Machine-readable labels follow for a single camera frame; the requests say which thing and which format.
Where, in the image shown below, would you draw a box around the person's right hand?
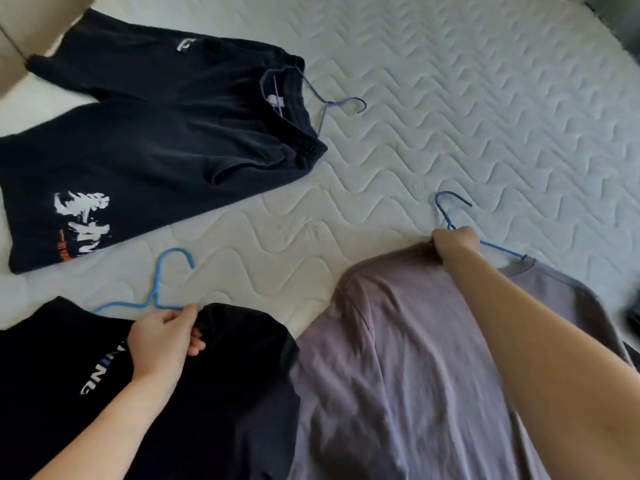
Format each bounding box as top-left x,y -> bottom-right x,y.
432,226 -> 482,268

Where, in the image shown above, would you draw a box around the person's left hand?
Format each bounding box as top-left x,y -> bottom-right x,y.
126,303 -> 207,389

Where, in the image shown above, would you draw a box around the blue wire hanger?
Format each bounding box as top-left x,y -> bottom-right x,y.
433,191 -> 529,261
93,248 -> 196,315

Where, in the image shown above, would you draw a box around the black Li-Ning t-shirt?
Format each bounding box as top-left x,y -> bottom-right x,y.
0,296 -> 301,480

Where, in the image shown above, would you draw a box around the bed with white quilted mattress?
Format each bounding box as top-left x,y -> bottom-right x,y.
0,0 -> 640,480

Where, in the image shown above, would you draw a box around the grey-brown t-shirt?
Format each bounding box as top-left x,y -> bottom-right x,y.
287,242 -> 636,480

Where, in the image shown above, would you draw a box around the purple wire hanger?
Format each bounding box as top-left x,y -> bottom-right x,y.
272,67 -> 367,138

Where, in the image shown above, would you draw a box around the black long pants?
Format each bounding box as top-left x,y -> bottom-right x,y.
625,289 -> 640,371

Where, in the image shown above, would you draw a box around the person's left forearm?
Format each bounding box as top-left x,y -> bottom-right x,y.
32,369 -> 176,480

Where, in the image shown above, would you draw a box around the person's right forearm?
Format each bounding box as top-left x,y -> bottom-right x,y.
442,247 -> 640,480

